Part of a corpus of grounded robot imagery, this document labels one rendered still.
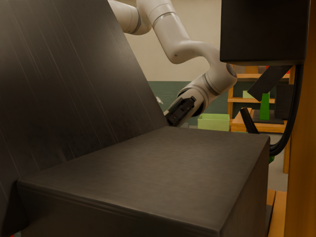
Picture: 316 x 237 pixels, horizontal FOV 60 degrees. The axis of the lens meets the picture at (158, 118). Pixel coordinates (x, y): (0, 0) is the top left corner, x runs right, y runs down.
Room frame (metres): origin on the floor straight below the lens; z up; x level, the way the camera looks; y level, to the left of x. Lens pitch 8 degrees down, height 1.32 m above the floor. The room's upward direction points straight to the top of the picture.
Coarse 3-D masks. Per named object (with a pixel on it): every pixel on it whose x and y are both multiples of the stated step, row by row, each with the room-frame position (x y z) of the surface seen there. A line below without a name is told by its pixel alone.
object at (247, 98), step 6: (246, 66) 6.69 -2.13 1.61; (252, 66) 6.65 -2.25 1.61; (246, 72) 6.69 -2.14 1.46; (252, 72) 6.65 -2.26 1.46; (288, 72) 6.34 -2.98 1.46; (246, 96) 6.66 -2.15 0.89; (252, 96) 6.61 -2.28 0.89; (228, 102) 6.76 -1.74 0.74; (240, 102) 6.62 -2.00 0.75; (246, 102) 6.57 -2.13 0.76; (252, 102) 6.52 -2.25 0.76; (258, 102) 6.48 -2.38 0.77; (270, 102) 6.38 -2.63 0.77; (228, 108) 6.76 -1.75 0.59
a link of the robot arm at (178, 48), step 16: (160, 16) 0.87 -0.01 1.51; (176, 16) 0.88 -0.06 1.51; (160, 32) 0.87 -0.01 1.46; (176, 32) 0.84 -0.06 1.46; (176, 48) 0.82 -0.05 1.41; (192, 48) 0.78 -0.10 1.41; (208, 48) 0.76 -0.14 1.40; (224, 64) 0.73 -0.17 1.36; (208, 80) 0.74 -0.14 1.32; (224, 80) 0.72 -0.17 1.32
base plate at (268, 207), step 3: (267, 207) 0.86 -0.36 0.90; (270, 207) 0.86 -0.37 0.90; (267, 210) 0.84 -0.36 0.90; (270, 210) 0.84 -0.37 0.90; (267, 213) 0.82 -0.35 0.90; (270, 213) 0.82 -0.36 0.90; (267, 216) 0.80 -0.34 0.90; (270, 216) 0.82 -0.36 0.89; (267, 219) 0.78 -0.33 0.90; (267, 222) 0.76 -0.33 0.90; (267, 225) 0.75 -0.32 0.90; (267, 228) 0.73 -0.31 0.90; (267, 231) 0.73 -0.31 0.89
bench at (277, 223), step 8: (272, 192) 1.03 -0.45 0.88; (280, 192) 1.03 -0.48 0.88; (272, 200) 0.95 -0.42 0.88; (280, 200) 0.95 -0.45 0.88; (272, 208) 0.92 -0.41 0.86; (280, 208) 0.89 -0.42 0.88; (272, 216) 0.84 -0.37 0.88; (280, 216) 0.84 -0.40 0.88; (272, 224) 0.79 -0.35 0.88; (280, 224) 0.79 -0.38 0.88; (272, 232) 0.74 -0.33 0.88; (280, 232) 0.74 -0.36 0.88
